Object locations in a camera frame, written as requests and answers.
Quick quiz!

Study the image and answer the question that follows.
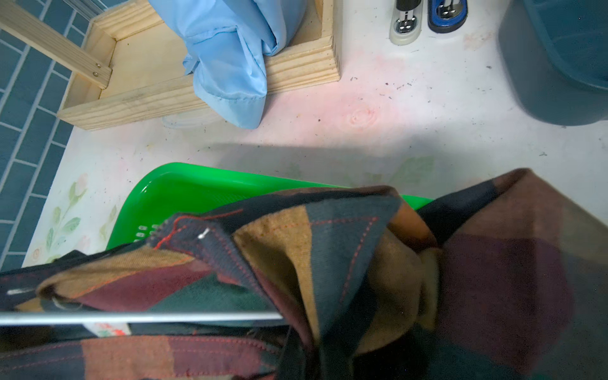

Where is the green plastic basket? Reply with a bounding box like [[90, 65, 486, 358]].
[[105, 161, 433, 251]]

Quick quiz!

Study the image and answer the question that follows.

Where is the wooden clothes rack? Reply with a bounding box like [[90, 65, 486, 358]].
[[1, 1, 343, 131]]

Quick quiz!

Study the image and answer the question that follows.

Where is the white wire hanger plaid shirt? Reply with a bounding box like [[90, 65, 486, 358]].
[[1, 311, 283, 326]]

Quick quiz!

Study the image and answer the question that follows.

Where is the light blue long-sleeve shirt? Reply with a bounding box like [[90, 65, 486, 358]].
[[151, 1, 307, 129]]

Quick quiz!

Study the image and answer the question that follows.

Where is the white black stapler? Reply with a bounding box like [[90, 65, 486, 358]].
[[389, 0, 423, 46]]

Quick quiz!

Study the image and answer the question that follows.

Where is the blue black stapler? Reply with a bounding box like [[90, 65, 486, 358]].
[[427, 0, 469, 34]]

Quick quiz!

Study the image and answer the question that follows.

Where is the teal plastic tub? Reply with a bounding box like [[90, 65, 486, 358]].
[[498, 0, 607, 127]]

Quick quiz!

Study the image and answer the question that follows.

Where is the plaid long-sleeve shirt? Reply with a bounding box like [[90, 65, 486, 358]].
[[1, 169, 607, 379]]

